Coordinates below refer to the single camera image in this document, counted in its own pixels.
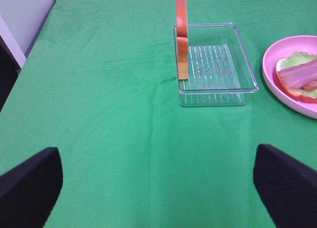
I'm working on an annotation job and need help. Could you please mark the green lettuce leaf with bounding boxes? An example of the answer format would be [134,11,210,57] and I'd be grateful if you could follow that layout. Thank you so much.
[281,51,317,99]

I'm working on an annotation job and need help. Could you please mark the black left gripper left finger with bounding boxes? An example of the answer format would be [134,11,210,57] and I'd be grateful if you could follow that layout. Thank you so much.
[0,147,63,228]

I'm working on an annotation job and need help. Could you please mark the left clear plastic tray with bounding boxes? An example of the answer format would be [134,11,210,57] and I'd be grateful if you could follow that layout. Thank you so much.
[178,23,259,107]

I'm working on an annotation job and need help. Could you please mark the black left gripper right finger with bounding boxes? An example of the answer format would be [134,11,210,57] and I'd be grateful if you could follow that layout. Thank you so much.
[253,144,317,228]

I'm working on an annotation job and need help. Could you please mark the green tablecloth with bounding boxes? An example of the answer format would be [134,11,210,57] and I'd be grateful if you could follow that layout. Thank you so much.
[0,0,317,228]

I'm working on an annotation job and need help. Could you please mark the pink round plate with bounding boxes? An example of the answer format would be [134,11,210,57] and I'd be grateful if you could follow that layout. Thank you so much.
[262,35,317,119]

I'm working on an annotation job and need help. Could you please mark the bacon strip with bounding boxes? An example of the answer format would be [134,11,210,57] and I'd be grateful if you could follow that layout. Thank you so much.
[301,80,317,91]
[275,59,317,89]

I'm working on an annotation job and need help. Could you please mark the toast bread slice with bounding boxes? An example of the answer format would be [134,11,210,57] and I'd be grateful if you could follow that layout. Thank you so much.
[272,57,317,104]
[176,0,189,80]

